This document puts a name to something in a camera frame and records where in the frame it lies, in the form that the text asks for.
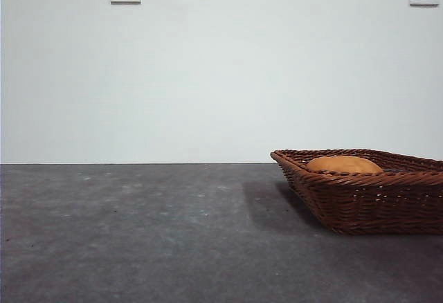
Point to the brown potato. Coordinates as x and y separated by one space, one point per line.
342 164

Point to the brown wicker basket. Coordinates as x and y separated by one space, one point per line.
373 202

